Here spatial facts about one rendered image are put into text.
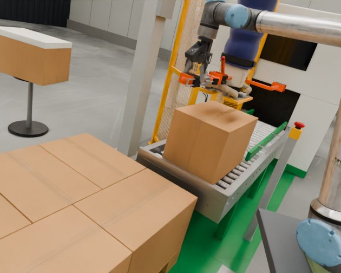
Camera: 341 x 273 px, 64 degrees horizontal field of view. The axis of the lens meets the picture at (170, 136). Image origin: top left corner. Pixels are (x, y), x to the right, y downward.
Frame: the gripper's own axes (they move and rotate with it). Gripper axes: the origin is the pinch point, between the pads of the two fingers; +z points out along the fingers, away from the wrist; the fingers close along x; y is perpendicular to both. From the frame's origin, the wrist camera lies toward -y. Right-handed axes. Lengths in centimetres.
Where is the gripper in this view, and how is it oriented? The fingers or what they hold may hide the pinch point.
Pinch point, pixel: (192, 79)
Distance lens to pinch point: 137.4
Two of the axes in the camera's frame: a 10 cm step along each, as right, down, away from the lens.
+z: -2.4, 8.9, 3.8
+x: -8.1, -4.0, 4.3
